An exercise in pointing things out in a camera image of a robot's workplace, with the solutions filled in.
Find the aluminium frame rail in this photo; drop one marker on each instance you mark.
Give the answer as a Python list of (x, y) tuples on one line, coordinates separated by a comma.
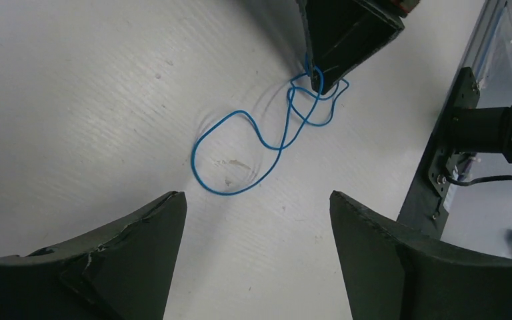
[(490, 43)]

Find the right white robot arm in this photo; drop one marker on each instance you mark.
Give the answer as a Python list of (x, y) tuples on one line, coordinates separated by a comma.
[(487, 130)]

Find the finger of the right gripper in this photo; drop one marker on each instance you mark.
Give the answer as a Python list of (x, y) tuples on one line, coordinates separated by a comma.
[(342, 34)]

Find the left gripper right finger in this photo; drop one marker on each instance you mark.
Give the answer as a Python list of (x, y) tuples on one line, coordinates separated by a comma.
[(391, 271)]

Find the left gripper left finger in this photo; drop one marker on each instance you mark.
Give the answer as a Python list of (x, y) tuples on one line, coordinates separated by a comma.
[(122, 270)]

